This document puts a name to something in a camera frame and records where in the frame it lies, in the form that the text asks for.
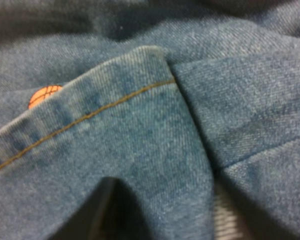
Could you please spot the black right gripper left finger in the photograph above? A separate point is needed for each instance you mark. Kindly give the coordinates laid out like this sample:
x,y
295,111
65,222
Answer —
x,y
112,212

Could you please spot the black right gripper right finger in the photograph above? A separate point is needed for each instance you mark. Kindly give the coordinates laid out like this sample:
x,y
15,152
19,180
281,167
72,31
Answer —
x,y
228,223

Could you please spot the children's blue denim shorts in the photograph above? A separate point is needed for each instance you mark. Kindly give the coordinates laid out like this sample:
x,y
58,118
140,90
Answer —
x,y
172,97

